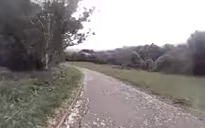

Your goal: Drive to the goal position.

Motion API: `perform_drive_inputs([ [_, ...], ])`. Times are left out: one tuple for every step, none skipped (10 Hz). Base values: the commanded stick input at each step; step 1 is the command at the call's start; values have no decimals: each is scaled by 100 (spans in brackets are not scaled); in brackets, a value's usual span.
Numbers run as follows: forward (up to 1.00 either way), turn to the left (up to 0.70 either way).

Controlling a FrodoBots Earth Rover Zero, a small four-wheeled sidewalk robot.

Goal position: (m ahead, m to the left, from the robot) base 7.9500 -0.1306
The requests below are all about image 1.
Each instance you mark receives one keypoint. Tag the open grass field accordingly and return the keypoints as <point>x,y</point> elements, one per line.
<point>170,85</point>

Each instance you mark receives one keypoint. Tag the wood of dark trees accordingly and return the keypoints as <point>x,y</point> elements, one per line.
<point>176,58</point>

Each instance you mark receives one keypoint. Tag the grass verge with weeds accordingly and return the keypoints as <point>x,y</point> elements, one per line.
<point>26,100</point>

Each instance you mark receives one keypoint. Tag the tall leafy tree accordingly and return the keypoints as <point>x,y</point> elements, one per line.
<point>48,33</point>

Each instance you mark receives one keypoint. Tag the grey gravel path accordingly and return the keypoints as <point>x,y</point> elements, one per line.
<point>113,103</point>

